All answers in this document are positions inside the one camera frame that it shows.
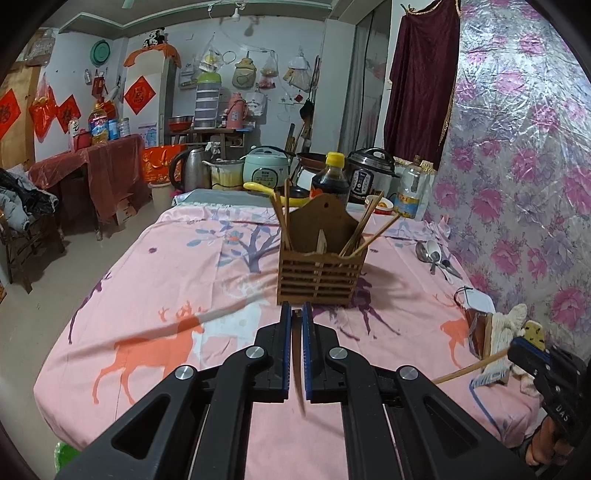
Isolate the yellow cooking oil bottle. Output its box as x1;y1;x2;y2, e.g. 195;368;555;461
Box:
89;102;110;146

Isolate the green plastic bucket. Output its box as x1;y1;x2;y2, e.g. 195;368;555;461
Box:
54;440;81;472

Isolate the brown flat case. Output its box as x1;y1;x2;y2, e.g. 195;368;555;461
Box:
465;308;495;358

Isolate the clear yellow label oil bottle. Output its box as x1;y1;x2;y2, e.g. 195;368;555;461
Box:
394;159;426;219

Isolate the dark soy sauce bottle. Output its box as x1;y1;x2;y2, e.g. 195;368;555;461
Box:
310;152;351;206

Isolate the white waste bin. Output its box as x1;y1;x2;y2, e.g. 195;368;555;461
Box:
148;181;174;213

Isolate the pink deer print tablecloth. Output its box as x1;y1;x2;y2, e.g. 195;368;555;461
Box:
33;203;543;480

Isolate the floral plastic wall sheet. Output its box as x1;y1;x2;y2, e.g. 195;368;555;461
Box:
425;0;591;370

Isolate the beige hanging pouch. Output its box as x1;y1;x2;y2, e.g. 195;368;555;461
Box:
232;54;257;89

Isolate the person's right hand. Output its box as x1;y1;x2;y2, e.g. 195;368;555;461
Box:
525;415;563;467

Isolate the pink thermos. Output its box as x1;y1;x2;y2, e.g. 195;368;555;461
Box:
225;92;250;130

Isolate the hanging clear plastic bag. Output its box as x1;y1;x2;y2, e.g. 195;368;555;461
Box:
201;34;222;75
260;48;279;88

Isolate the orange red carton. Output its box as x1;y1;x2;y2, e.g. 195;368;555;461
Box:
142;145;189;183

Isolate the copper frying pan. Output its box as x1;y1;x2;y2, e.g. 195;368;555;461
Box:
295;152;331;171

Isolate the wooden slatted utensil holder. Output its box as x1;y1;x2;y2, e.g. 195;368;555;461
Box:
277;194;370;308

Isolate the white face mask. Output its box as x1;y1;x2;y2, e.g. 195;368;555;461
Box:
453;286;496;312

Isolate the light green rice cooker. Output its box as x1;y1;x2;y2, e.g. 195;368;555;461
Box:
243;147;291;190

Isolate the pile of dark clothes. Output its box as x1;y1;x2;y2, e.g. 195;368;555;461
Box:
0;168;60;232

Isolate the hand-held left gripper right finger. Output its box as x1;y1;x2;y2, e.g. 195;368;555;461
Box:
302;302;536;480

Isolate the yellow patterned cloth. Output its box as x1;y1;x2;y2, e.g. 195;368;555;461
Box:
522;320;546;354

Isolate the hanging black ladle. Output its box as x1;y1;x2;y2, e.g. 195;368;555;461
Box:
299;55;321;139

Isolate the white refrigerator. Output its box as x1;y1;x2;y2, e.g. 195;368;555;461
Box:
124;46;181;148

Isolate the wooden chair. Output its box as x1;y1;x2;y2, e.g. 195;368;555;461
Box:
0;208;65;294

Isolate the orange cloth cover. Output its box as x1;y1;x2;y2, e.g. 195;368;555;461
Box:
124;45;182;68

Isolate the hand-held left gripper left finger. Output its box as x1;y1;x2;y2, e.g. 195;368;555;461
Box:
55;302;293;480

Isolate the grey striped cloth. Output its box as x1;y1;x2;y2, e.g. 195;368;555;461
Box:
471;364;509;386

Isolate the stacked grey lunch carrier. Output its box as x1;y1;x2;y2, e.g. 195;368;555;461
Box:
195;71;222;130

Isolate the wooden shelf table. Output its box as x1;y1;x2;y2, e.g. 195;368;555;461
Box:
168;128;257;160

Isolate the brown wooden board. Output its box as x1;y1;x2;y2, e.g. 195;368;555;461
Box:
0;62;44;169

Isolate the red hanging decoration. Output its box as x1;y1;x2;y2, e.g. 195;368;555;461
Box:
30;74;58;141

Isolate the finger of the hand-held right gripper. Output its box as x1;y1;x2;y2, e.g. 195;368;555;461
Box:
507;337;555;386

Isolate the red cloth covered table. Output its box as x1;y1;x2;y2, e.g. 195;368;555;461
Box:
28;134;151;241

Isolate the cream knitted cloth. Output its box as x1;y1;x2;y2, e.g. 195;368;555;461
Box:
480;304;529;374

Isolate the yellow ladle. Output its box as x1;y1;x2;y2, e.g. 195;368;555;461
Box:
243;181;311;206

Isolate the white printed hanging bag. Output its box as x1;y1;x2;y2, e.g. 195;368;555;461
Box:
245;90;267;116

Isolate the red diamond poster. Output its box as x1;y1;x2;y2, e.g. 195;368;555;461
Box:
0;89;20;139
124;78;157;115
56;95;77;134

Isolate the silver black pressure cooker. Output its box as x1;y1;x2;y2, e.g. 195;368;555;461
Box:
346;148;400;206

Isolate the cream cooking pot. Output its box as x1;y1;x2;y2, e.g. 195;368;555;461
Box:
203;159;245;191

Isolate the steel electric kettle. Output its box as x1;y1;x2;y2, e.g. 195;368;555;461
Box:
169;148;212;192

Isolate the cardboard box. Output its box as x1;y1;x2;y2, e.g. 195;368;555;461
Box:
115;196;139;224

